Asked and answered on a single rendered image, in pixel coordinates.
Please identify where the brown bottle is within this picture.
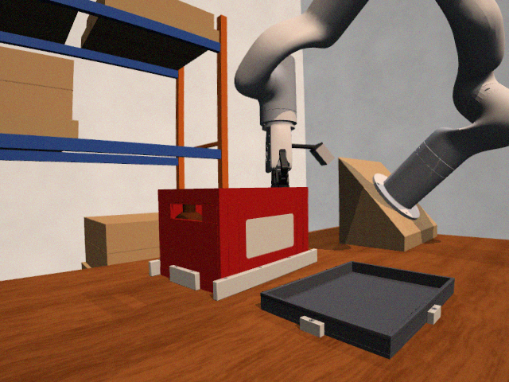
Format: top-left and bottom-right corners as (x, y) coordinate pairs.
(175, 205), (202, 221)

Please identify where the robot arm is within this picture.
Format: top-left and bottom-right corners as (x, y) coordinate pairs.
(234, 0), (509, 220)

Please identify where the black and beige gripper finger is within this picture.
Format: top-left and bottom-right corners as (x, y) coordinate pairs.
(274, 150), (289, 188)
(270, 170), (276, 188)

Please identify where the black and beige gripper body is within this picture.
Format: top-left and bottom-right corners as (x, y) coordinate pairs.
(262, 123), (295, 173)

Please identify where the red crate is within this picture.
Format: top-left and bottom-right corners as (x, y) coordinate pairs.
(157, 187), (309, 293)

